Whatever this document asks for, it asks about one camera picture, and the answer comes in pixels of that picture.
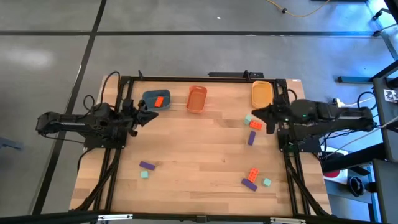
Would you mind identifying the silver metal bracket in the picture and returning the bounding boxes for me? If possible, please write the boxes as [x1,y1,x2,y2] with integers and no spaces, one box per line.
[98,213,134,222]
[269,217,307,224]

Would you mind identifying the yellow floor cable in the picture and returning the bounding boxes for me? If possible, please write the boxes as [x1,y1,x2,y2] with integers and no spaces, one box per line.
[266,0,331,19]

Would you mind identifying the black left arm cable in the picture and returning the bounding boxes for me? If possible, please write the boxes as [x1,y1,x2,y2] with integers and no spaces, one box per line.
[82,70,121,116]

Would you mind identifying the black diagonal bar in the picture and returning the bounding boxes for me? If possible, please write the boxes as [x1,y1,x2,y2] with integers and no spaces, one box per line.
[322,142,386,174]

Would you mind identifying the black headphones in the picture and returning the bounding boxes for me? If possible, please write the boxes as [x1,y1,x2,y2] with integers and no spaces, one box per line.
[348,175,365,197]

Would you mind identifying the white power cable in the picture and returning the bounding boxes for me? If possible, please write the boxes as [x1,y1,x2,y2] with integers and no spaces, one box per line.
[340,98,361,107]

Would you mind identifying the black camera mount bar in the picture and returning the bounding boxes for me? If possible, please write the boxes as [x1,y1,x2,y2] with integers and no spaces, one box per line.
[208,70,265,79]

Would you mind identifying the grey metal floor bar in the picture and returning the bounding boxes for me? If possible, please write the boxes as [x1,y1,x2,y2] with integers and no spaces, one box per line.
[337,75,374,84]

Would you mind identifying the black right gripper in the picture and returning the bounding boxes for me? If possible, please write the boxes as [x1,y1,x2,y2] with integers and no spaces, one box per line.
[251,104,292,134]

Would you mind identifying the orange plastic bin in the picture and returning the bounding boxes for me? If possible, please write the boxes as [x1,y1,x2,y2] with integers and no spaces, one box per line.
[185,85,208,114]

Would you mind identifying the black cable bundle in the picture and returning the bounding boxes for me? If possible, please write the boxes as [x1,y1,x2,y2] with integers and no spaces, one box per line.
[284,152,332,217]
[74,148,122,212]

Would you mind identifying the red round object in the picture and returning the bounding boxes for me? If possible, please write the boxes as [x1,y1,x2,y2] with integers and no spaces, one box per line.
[323,169,341,179]

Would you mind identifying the yellow plastic bin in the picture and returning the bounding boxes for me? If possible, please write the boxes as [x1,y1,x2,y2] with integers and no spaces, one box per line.
[251,80,274,110]

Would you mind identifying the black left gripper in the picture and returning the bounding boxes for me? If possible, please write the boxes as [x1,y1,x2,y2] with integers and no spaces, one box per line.
[123,99,159,137]

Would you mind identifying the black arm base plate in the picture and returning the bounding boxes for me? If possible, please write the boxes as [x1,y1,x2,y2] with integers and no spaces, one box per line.
[83,130,129,149]
[278,130,323,154]

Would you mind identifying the black and white tag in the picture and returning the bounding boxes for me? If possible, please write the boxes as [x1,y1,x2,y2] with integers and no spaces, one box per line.
[384,88,398,103]

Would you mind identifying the black rig beam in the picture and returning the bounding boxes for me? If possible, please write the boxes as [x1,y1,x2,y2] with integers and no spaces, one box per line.
[0,210,398,224]

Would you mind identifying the blue plastic bin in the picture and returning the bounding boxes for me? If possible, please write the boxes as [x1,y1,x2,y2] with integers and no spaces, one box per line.
[142,89,172,111]

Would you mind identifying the black aluminium table frame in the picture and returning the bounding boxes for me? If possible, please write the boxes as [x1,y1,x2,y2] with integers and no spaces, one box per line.
[70,74,333,218]

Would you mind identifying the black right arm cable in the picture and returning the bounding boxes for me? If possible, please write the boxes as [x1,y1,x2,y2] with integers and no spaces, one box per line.
[356,90,376,110]

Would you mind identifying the grey metal furniture leg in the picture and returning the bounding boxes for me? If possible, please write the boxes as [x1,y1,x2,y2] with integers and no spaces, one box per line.
[371,7,398,62]

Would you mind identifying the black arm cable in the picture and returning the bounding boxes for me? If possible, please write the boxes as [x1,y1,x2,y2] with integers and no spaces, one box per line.
[356,90,376,110]
[82,70,121,116]

